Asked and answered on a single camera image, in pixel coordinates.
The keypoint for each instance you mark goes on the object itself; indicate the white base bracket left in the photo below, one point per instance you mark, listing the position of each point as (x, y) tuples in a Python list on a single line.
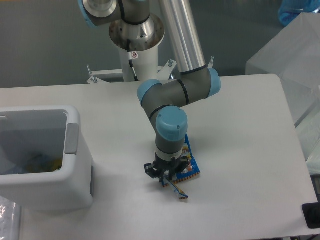
[(104, 76)]

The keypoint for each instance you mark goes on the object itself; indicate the blue snack wrapper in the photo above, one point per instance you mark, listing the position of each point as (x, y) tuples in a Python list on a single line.
[(192, 169)]

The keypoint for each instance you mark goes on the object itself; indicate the white base bracket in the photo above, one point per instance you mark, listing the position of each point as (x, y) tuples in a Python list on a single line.
[(166, 72), (104, 76)]

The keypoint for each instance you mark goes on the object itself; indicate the white trash can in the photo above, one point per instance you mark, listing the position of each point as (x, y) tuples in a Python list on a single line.
[(53, 130)]

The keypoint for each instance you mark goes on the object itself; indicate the clear plastic bag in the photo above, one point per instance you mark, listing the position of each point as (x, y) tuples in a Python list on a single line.
[(10, 218)]

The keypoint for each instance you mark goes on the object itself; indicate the wrapper strip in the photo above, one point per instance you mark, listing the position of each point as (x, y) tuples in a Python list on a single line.
[(180, 194)]

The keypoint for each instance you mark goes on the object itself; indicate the blue plastic bag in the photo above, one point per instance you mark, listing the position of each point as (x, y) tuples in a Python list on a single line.
[(290, 9)]

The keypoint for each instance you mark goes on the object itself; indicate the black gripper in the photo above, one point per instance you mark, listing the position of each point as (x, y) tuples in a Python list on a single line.
[(174, 166)]

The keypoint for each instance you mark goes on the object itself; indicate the translucent plastic box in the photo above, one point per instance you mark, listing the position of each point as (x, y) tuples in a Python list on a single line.
[(294, 56)]

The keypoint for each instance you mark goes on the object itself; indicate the white base bracket right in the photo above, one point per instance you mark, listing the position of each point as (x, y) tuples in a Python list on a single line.
[(166, 72)]

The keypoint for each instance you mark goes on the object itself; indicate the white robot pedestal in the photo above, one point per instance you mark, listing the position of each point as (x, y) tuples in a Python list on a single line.
[(138, 47)]

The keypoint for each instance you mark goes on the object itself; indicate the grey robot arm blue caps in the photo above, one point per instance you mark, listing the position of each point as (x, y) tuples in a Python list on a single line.
[(163, 103)]

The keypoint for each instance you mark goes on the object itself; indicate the black device at edge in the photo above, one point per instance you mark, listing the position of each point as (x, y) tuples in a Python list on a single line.
[(311, 212)]

